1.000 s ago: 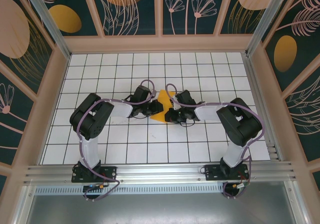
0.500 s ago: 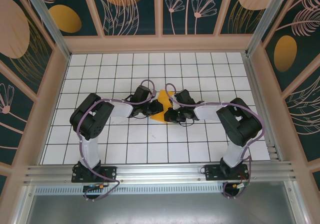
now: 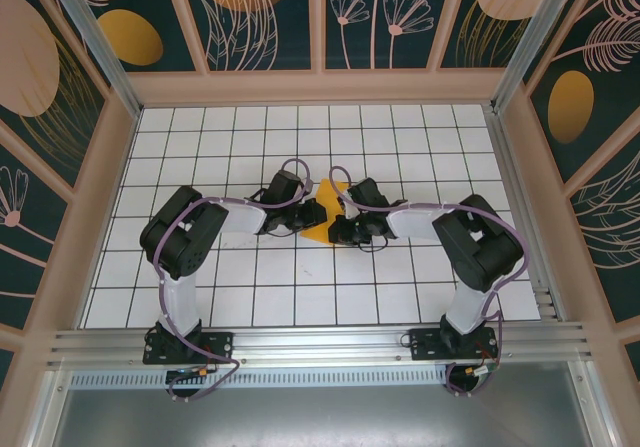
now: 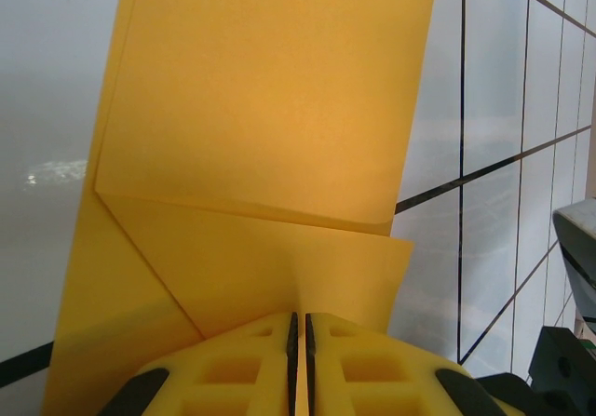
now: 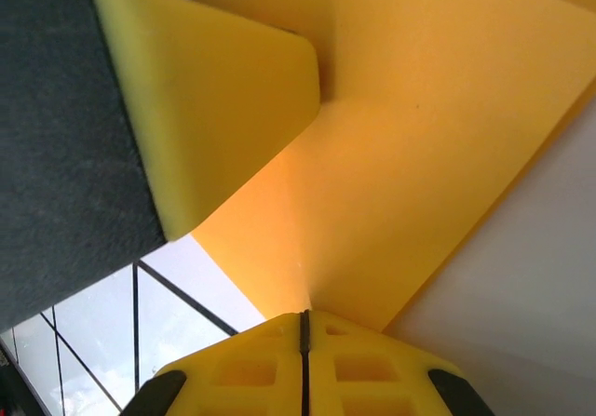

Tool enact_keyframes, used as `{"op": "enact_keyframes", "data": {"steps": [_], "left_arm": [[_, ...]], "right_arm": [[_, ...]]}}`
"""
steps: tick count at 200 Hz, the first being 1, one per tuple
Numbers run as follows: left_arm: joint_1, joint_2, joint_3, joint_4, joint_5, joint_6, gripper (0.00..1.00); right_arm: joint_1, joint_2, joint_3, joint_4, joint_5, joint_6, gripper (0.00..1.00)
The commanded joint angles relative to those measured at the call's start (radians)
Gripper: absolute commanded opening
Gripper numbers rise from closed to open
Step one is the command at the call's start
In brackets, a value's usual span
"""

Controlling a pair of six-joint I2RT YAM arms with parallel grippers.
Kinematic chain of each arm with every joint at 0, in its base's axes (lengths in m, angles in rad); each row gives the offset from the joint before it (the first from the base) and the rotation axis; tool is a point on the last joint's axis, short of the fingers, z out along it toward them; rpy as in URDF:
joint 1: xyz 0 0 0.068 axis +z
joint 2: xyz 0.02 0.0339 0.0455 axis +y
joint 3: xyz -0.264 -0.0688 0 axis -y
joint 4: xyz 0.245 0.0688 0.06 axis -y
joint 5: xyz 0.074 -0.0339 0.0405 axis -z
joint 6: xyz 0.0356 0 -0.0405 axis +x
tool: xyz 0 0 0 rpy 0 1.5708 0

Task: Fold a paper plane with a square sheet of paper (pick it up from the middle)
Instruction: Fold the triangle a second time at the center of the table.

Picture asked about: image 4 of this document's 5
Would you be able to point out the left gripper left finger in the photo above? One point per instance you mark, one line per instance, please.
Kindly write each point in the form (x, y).
(223, 379)

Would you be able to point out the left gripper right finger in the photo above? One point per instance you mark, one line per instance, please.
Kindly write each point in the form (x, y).
(372, 379)

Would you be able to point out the white grid mat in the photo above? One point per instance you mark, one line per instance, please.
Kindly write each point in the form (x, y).
(489, 109)

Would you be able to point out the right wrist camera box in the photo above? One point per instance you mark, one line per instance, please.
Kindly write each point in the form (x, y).
(579, 258)

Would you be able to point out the orange cloth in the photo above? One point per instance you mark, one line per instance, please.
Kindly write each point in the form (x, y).
(261, 109)

